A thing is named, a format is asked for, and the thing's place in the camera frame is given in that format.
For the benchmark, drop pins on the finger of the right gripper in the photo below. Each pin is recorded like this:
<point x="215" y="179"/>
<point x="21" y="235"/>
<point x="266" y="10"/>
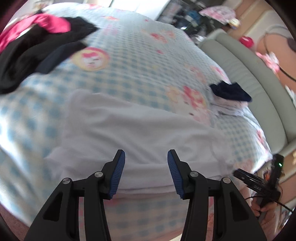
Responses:
<point x="251" y="180"/>

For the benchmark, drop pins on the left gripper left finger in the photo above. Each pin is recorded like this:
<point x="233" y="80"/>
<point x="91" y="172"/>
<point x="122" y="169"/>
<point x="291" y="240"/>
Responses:
<point x="58" y="219"/>

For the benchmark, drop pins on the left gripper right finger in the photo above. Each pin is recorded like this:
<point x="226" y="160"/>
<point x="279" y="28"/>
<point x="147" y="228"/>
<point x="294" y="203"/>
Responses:
<point x="233" y="218"/>

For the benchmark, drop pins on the light grey navy-trimmed t-shirt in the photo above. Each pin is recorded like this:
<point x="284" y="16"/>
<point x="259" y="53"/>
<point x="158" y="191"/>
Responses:
<point x="96" y="126"/>

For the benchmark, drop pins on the white folded clothes stack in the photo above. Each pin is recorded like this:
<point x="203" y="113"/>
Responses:
<point x="228" y="107"/>

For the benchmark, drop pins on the dark clothes rack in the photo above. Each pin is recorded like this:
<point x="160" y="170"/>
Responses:
<point x="185" y="15"/>

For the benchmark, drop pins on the operator right hand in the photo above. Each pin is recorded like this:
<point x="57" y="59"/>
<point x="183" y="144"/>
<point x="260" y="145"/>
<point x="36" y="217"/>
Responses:
<point x="262" y="208"/>

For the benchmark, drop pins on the grey padded headboard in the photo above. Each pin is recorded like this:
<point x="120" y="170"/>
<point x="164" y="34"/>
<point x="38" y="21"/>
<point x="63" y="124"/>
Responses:
<point x="271" y="105"/>

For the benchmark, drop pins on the navy folded garment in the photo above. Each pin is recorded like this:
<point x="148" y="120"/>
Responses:
<point x="230" y="91"/>

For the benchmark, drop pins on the pink bunny plush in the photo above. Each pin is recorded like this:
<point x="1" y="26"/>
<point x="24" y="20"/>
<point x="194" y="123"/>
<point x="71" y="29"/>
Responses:
<point x="270" y="61"/>

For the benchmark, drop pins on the red round plush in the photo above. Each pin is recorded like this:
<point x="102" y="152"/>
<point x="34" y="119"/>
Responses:
<point x="246" y="41"/>

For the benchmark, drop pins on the pink patterned cloth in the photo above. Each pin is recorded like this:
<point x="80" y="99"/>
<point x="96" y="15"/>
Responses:
<point x="222" y="14"/>

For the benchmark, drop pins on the blue checkered cartoon blanket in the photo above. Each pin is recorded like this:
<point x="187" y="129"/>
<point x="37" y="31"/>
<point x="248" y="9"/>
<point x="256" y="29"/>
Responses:
<point x="130" y="57"/>

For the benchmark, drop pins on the black garment pile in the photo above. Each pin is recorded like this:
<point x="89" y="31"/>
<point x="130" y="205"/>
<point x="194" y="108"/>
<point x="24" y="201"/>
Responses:
<point x="41" y="49"/>

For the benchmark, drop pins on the pink garment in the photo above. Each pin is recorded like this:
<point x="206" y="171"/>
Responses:
<point x="32" y="26"/>

